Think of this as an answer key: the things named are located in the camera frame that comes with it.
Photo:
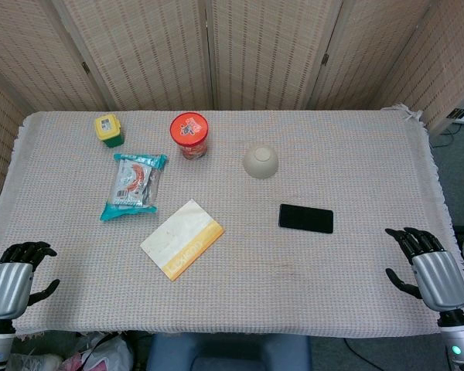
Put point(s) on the beige upturned bowl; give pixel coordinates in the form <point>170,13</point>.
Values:
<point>260,160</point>

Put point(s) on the blue chair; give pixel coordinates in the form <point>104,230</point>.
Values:
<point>228,353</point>

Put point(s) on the woven beige tablecloth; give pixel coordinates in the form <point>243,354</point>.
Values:
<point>232,270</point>

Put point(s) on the black smartphone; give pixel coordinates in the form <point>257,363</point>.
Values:
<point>306,218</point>

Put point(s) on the bamboo folding screen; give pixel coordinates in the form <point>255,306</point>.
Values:
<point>232,50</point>

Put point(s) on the white plastic bag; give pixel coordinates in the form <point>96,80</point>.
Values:
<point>104,353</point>

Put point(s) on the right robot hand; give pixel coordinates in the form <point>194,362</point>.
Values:
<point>437,279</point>

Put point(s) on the red lidded snack jar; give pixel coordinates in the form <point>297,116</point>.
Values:
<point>190,134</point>

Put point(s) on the yellow lidded green container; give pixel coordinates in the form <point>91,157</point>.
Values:
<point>109,131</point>

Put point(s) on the teal snack packet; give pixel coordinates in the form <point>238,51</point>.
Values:
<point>133,184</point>

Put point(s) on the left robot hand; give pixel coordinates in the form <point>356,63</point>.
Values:
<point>8,281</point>

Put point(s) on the white and yellow booklet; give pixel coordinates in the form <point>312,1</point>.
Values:
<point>182,239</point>

